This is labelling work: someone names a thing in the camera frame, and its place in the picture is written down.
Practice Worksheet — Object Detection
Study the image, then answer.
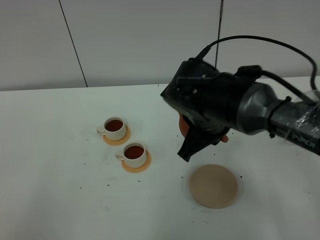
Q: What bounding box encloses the orange coaster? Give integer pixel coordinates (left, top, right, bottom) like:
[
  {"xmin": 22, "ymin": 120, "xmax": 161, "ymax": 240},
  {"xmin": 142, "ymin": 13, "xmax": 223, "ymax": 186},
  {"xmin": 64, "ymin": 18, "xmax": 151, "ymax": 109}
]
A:
[
  {"xmin": 121, "ymin": 151, "xmax": 152, "ymax": 174},
  {"xmin": 102, "ymin": 125, "xmax": 131, "ymax": 146}
]

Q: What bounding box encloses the far white teacup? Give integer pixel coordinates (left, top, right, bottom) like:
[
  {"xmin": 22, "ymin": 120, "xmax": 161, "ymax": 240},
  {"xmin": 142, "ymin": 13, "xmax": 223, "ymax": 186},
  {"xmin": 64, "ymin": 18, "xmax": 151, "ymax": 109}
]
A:
[{"xmin": 96, "ymin": 117, "xmax": 127, "ymax": 141}]

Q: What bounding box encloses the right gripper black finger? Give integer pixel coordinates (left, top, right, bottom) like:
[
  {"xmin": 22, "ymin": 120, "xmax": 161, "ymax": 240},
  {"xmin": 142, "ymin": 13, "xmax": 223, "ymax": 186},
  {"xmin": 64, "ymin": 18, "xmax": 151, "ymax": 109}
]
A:
[{"xmin": 177, "ymin": 126, "xmax": 229, "ymax": 162}]

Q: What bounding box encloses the near white teacup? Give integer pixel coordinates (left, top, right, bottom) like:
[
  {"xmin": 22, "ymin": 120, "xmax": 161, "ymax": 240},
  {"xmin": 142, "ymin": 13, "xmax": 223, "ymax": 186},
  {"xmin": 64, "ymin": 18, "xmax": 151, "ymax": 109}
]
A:
[{"xmin": 115, "ymin": 142, "xmax": 148, "ymax": 169}]

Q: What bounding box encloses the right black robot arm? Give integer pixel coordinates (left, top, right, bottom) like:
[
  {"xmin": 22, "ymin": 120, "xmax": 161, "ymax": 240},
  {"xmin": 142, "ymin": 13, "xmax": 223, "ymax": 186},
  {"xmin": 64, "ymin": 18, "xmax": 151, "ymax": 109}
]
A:
[{"xmin": 161, "ymin": 73, "xmax": 320, "ymax": 161}]

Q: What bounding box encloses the beige round teapot tray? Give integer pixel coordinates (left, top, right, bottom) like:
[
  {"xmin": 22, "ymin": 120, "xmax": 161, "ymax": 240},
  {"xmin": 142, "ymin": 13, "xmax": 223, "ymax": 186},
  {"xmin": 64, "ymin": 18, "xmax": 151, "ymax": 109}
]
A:
[{"xmin": 189, "ymin": 164, "xmax": 239, "ymax": 209}]

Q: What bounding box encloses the white teacup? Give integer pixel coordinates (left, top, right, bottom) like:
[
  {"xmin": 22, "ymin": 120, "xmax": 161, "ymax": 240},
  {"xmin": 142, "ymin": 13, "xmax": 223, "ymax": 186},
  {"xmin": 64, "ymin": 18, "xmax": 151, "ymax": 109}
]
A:
[
  {"xmin": 115, "ymin": 142, "xmax": 148, "ymax": 169},
  {"xmin": 96, "ymin": 117, "xmax": 127, "ymax": 141}
]

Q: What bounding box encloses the brown clay teapot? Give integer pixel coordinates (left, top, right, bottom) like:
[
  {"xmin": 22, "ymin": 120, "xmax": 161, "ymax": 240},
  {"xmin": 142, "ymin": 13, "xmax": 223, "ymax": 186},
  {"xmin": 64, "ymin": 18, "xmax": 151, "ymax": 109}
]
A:
[{"xmin": 179, "ymin": 113, "xmax": 229, "ymax": 143}]

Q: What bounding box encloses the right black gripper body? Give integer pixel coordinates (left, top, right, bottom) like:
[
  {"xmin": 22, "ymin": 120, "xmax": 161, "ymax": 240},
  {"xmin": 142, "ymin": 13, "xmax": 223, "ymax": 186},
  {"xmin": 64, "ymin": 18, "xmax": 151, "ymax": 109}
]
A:
[{"xmin": 162, "ymin": 71, "xmax": 253, "ymax": 134}]

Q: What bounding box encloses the far orange coaster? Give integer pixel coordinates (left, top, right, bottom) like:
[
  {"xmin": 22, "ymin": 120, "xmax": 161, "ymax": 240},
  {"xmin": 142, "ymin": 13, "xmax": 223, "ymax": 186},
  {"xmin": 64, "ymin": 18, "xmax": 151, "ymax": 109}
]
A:
[{"xmin": 102, "ymin": 125, "xmax": 131, "ymax": 146}]

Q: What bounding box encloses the right camera black cable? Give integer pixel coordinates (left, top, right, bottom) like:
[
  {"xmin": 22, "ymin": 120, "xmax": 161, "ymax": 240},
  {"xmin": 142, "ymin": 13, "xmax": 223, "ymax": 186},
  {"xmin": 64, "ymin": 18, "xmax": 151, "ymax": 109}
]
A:
[{"xmin": 196, "ymin": 35, "xmax": 320, "ymax": 103}]

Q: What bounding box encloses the near orange coaster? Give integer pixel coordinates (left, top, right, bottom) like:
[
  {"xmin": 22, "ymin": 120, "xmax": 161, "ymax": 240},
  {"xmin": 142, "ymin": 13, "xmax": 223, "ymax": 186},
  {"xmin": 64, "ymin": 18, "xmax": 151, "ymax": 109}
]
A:
[{"xmin": 121, "ymin": 151, "xmax": 152, "ymax": 174}]

